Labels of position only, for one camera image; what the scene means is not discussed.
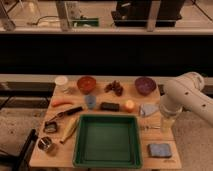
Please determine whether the blue cup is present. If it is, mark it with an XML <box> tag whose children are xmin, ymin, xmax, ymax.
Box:
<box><xmin>85</xmin><ymin>95</ymin><xmax>96</xmax><ymax>110</ymax></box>

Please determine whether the black rectangular block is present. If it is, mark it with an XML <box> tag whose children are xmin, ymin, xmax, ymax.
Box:
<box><xmin>100</xmin><ymin>102</ymin><xmax>120</xmax><ymax>111</ymax></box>

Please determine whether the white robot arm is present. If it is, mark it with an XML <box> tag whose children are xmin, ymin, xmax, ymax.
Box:
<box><xmin>159</xmin><ymin>72</ymin><xmax>213</xmax><ymax>133</ymax></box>

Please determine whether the red bowl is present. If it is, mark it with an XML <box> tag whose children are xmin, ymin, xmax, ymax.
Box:
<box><xmin>77</xmin><ymin>76</ymin><xmax>96</xmax><ymax>94</ymax></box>

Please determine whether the grey folded cloth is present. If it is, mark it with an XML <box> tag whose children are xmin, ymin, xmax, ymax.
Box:
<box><xmin>139</xmin><ymin>104</ymin><xmax>159</xmax><ymax>117</ymax></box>

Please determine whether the orange carrot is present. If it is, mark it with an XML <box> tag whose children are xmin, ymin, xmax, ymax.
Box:
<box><xmin>51</xmin><ymin>100</ymin><xmax>73</xmax><ymax>107</ymax></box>

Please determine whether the blue sponge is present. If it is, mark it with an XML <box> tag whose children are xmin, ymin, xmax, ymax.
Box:
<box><xmin>148</xmin><ymin>143</ymin><xmax>172</xmax><ymax>158</ymax></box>

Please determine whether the green plastic tray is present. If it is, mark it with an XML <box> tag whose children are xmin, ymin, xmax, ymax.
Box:
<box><xmin>73</xmin><ymin>115</ymin><xmax>143</xmax><ymax>169</ymax></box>

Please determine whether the black handled tool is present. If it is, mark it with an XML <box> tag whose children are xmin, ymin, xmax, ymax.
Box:
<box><xmin>49</xmin><ymin>106</ymin><xmax>83</xmax><ymax>122</ymax></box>

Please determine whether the purple bowl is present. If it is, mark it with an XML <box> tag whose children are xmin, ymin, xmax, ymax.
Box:
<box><xmin>135</xmin><ymin>77</ymin><xmax>157</xmax><ymax>96</ymax></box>

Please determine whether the orange fruit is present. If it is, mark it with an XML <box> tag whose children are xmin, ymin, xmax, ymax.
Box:
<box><xmin>124</xmin><ymin>100</ymin><xmax>135</xmax><ymax>113</ymax></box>

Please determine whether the bunch of dark grapes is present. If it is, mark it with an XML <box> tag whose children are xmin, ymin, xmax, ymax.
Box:
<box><xmin>104</xmin><ymin>80</ymin><xmax>123</xmax><ymax>96</ymax></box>

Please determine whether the black stand left of table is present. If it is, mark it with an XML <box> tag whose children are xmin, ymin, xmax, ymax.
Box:
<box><xmin>12</xmin><ymin>129</ymin><xmax>38</xmax><ymax>171</ymax></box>

